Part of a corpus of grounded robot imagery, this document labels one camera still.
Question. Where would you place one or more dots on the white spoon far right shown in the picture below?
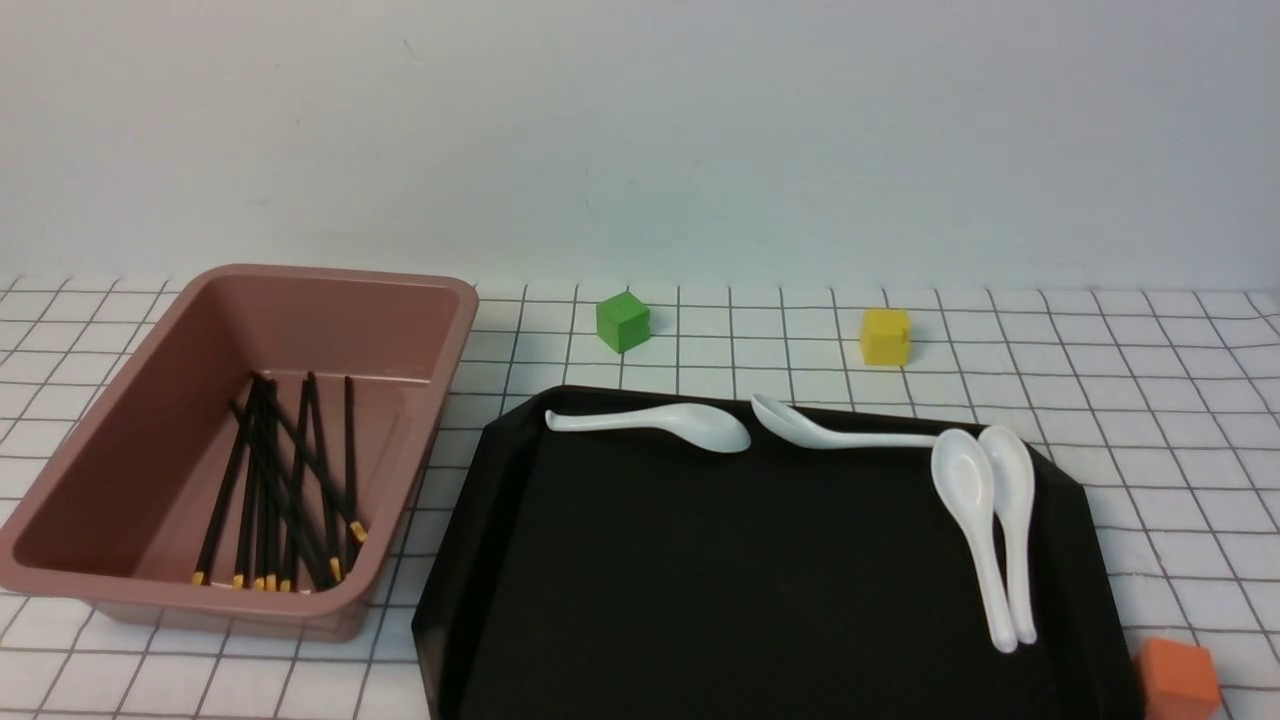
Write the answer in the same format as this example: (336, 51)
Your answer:
(1015, 493)

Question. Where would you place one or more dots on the white spoon left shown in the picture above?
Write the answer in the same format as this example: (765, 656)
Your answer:
(701, 425)

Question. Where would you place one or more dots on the white spoon upper middle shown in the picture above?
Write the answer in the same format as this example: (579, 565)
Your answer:
(789, 424)

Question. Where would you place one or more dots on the white spoon front right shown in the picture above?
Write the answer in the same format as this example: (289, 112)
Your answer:
(964, 481)

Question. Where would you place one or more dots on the black chopstick rightmost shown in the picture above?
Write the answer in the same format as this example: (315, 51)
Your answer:
(353, 542)

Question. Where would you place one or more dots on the white spoon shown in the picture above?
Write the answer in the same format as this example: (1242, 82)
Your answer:
(964, 481)
(701, 425)
(1015, 493)
(789, 424)

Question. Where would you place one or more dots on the green cube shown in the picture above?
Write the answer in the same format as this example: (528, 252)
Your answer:
(623, 322)

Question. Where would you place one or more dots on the black plastic tray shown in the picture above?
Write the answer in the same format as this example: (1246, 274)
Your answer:
(630, 575)

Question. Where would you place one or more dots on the yellow cube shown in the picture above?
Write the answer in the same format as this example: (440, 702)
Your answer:
(885, 336)

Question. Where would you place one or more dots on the orange cube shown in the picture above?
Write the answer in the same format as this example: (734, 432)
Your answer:
(1179, 680)

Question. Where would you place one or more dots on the pink plastic bin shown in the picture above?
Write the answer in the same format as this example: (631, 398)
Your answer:
(119, 513)

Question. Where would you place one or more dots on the black chopstick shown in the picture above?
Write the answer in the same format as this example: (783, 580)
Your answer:
(353, 542)
(220, 510)
(244, 577)
(265, 542)
(297, 543)
(342, 503)

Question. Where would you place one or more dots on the black chopstick diagonal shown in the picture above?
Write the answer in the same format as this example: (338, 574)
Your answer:
(318, 572)

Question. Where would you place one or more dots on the black chopstick leftmost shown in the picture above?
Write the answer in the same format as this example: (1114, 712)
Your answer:
(220, 510)

